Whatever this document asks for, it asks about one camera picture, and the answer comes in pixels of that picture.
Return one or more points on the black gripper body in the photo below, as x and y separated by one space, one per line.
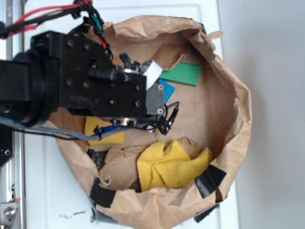
87 82

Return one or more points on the blue rectangular block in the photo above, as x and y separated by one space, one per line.
168 89

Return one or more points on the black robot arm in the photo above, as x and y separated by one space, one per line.
26 90

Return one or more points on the green rectangular block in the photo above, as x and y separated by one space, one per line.
183 73

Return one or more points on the yellow sponge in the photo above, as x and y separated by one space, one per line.
92 123

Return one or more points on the black mounting plate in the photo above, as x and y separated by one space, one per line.
6 147

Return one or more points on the brown paper bag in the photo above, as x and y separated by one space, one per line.
215 114

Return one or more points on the yellow cloth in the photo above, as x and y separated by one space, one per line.
170 166

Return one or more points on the white plastic tray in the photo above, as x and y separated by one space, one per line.
54 199

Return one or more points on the metal frame rail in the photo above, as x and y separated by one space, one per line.
12 178

